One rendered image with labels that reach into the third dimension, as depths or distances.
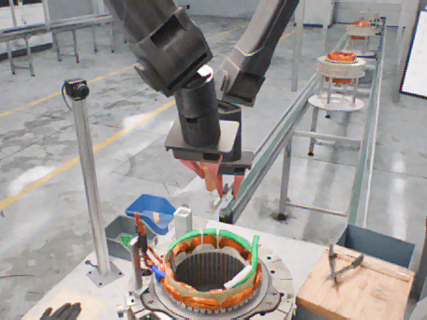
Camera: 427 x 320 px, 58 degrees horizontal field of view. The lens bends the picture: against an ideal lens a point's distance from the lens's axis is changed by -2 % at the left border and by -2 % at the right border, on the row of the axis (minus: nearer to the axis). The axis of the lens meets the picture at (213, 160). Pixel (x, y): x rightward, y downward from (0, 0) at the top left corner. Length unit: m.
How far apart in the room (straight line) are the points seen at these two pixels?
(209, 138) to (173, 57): 0.15
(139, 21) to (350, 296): 0.64
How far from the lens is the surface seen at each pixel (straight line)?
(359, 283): 0.89
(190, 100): 0.52
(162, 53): 0.46
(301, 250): 1.41
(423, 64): 1.58
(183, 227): 0.84
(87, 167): 1.10
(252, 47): 0.73
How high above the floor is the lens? 1.64
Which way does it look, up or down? 26 degrees down
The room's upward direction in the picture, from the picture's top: straight up
